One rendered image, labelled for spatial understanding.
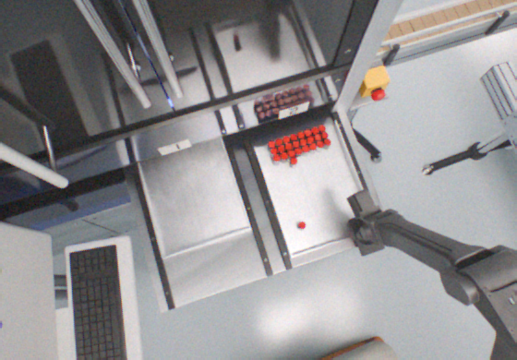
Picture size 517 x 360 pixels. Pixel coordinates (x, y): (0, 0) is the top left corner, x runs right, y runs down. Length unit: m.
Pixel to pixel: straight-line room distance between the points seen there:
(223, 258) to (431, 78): 1.67
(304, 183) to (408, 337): 1.16
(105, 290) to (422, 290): 1.47
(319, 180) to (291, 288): 0.94
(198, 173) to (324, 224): 0.40
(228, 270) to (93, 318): 0.41
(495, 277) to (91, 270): 1.08
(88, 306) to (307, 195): 0.71
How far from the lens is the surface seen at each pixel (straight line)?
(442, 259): 0.81
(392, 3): 0.94
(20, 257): 1.33
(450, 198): 2.41
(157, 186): 1.36
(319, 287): 2.20
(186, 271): 1.31
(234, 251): 1.30
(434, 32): 1.56
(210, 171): 1.34
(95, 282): 1.43
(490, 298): 0.71
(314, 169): 1.35
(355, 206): 1.13
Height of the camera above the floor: 2.18
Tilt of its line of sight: 75 degrees down
